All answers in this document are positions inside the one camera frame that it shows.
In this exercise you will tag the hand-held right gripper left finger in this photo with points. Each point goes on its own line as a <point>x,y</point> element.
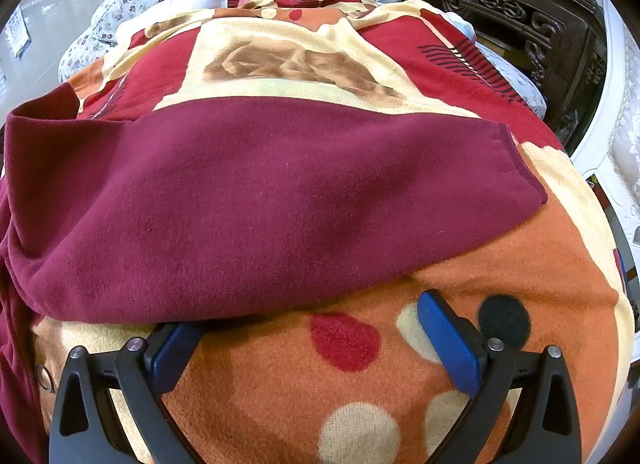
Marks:
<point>172,350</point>

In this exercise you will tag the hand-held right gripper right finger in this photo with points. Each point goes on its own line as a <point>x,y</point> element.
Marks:
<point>447,339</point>

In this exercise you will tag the maroon sweater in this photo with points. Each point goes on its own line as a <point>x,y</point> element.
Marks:
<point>250,194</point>

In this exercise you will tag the orange red printed blanket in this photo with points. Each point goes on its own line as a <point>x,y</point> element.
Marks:
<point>500,269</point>

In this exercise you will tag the white ornate furniture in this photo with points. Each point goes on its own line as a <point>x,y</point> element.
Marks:
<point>625,144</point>

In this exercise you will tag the dark carved wooden furniture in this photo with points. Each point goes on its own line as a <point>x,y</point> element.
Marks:
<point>500,0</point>

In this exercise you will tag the white wall calendar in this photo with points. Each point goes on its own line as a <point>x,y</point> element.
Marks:
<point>20,37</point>

